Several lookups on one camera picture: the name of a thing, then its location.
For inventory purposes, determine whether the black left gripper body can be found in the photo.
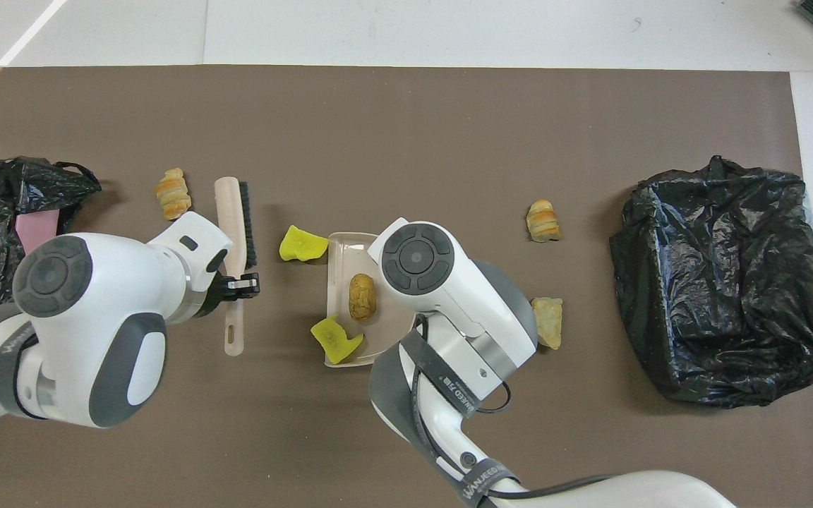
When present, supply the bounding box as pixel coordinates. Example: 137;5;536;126
197;270;232;320

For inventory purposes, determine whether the yellow sponge piece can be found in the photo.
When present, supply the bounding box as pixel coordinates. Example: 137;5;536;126
279;225;330;262
310;314;365;365

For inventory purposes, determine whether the beige brush with black bristles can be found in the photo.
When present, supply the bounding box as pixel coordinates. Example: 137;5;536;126
214;176;259;357

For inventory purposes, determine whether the beige plastic dustpan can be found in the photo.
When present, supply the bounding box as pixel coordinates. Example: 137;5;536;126
326;231;421;368

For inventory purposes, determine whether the striped toy croissant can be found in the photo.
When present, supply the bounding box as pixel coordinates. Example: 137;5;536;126
526;200;562;243
155;168;193;221

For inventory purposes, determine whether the brown oval toy bread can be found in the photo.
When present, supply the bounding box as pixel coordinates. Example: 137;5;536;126
349;273;378;321

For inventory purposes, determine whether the pale toy bread piece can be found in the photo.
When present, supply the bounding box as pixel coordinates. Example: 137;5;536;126
530;297;563;351

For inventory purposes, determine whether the pink bin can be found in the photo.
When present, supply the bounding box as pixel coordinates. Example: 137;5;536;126
15;210;61;255

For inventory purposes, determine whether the right black trash bag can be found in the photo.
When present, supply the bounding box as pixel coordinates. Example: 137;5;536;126
609;155;813;409

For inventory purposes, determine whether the brown table mat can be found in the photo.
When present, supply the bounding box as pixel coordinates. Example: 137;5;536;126
0;66;813;508

